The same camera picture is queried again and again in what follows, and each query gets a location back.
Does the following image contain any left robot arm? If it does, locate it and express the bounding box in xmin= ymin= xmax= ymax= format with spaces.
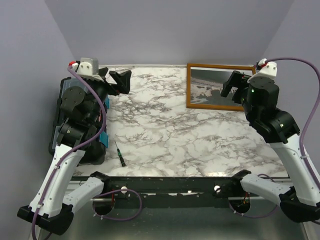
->
xmin=17 ymin=65 xmax=132 ymax=236

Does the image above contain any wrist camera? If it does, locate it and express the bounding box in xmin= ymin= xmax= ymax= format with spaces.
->
xmin=68 ymin=57 xmax=99 ymax=78
xmin=247 ymin=58 xmax=278 ymax=83

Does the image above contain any black toolbox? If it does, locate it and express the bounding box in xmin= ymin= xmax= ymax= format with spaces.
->
xmin=48 ymin=77 xmax=109 ymax=166

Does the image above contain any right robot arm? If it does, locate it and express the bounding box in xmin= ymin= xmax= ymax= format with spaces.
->
xmin=220 ymin=70 xmax=320 ymax=223

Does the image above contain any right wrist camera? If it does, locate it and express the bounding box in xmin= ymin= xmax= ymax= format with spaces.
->
xmin=247 ymin=58 xmax=278 ymax=83

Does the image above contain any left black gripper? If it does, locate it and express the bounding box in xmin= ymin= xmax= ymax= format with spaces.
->
xmin=87 ymin=68 xmax=131 ymax=123

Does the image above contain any green black screwdriver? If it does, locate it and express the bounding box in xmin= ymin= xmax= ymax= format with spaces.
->
xmin=114 ymin=141 xmax=126 ymax=167

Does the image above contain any wooden picture frame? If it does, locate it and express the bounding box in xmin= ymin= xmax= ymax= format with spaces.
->
xmin=186 ymin=63 xmax=256 ymax=112

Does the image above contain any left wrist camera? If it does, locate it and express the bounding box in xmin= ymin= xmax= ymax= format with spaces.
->
xmin=68 ymin=57 xmax=99 ymax=78

